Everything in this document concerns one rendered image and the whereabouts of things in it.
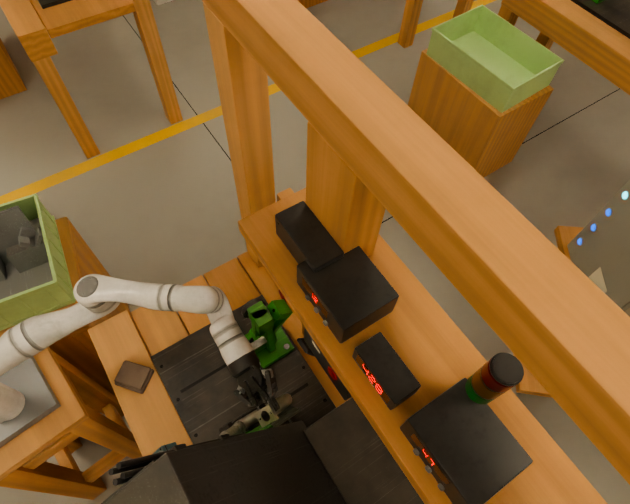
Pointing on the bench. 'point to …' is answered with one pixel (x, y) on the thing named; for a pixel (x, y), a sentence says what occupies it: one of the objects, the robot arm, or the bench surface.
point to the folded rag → (133, 376)
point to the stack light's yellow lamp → (482, 387)
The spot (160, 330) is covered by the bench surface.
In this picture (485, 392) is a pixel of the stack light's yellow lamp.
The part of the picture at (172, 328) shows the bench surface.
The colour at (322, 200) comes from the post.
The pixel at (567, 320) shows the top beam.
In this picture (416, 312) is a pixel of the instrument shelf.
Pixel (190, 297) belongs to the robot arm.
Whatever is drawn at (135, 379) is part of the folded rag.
